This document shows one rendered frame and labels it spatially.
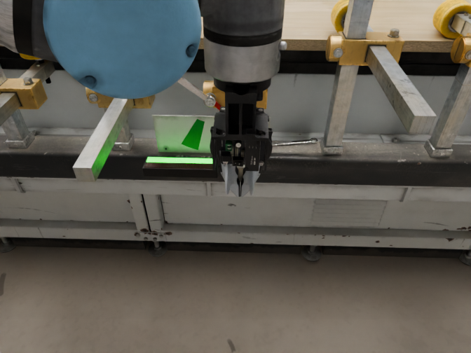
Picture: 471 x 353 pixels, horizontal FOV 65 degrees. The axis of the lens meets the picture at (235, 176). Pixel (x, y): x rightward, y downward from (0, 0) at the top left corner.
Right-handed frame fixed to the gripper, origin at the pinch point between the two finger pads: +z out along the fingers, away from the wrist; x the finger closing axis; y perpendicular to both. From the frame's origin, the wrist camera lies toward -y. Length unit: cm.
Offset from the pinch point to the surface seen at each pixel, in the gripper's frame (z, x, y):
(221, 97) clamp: -2.9, -4.8, -25.5
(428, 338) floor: 82, 64, -21
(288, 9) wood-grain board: -9, 11, -70
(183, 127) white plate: 4.8, -13.6, -25.7
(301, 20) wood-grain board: -9, 14, -60
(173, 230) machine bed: 65, -26, -50
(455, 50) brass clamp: -13, 41, -29
